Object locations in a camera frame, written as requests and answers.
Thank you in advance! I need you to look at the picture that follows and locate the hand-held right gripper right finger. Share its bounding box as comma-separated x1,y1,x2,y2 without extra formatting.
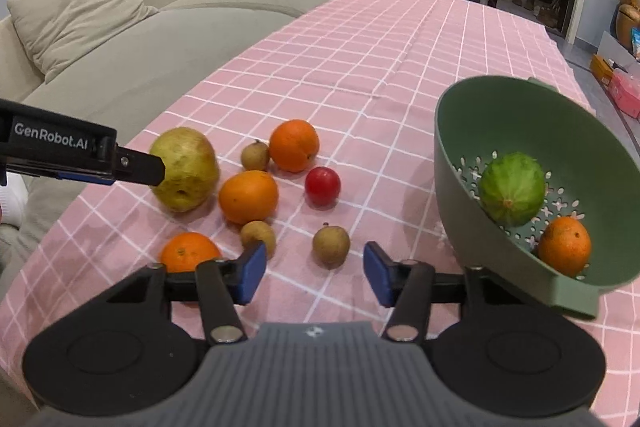
363,241,522,342

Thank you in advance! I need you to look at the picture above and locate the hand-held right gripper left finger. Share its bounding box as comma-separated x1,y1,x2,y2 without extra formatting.
103,241,268,346

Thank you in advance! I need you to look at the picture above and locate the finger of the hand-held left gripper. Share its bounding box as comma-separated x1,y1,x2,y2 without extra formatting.
114,145,167,187

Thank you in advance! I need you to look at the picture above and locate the large green-yellow pear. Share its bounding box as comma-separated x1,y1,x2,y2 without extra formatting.
149,127,221,214

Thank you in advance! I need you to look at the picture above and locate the green plastic colander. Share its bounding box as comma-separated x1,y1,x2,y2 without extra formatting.
434,76,640,319

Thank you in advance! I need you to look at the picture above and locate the small brown round fruit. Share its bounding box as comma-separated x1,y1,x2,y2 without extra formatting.
312,223,350,270
241,140,271,172
240,220,277,259

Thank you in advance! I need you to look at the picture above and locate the orange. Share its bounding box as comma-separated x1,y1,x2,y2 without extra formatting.
218,170,279,226
269,119,321,174
160,232,222,275
537,216,592,279

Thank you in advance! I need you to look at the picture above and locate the white cloth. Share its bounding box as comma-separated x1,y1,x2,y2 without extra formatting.
0,179,29,228

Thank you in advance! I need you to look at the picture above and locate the small red apple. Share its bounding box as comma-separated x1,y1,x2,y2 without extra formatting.
305,166,342,208

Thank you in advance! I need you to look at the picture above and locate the beige sofa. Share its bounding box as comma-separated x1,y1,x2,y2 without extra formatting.
0,0,398,290

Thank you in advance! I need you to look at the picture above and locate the beige cushion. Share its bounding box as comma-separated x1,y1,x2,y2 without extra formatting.
7,0,160,84

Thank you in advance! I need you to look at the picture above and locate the small green watermelon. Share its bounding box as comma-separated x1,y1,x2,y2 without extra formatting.
478,152,547,228

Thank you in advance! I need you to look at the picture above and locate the pink checked tablecloth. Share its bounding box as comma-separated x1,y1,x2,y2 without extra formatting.
0,0,598,410

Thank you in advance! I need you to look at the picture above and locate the orange cardboard box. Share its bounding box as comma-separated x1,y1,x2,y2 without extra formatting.
589,54,617,86

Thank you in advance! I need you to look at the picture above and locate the pink storage box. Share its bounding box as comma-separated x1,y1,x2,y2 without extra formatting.
607,71,640,118

